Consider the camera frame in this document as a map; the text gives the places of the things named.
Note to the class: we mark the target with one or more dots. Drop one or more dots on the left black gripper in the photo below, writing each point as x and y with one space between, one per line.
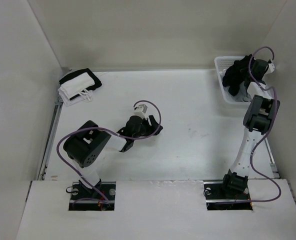
151 128

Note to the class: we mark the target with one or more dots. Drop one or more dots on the black tank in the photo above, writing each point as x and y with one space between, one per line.
235 75
73 74

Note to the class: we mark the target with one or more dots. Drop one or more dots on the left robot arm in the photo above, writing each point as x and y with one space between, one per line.
85 147

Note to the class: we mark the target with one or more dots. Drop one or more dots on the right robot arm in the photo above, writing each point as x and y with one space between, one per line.
258 122

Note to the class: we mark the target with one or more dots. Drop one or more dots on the folded black tank top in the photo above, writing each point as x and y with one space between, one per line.
73 74

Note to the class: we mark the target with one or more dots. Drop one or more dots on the bottom folded white tank top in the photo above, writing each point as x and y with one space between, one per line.
82 96

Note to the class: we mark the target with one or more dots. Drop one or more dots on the folded white tank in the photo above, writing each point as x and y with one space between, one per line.
82 96
76 85

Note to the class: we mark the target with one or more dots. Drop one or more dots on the white plastic basket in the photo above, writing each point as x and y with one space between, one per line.
248 88

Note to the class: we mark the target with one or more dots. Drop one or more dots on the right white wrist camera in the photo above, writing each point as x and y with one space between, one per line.
270 67

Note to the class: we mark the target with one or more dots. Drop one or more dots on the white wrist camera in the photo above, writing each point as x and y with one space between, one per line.
140 111
270 67

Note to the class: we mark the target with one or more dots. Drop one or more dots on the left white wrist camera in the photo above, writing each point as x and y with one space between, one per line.
140 111

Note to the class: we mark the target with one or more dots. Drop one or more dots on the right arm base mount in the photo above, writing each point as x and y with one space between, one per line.
219 200

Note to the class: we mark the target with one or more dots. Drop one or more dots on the left metal table rail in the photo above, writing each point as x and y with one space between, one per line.
43 163

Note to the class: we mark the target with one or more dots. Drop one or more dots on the metal table rail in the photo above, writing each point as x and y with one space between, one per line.
273 165
43 163

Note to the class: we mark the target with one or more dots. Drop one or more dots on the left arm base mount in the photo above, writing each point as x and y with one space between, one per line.
85 199

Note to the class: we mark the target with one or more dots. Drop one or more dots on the right metal table rail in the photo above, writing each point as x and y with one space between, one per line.
273 165

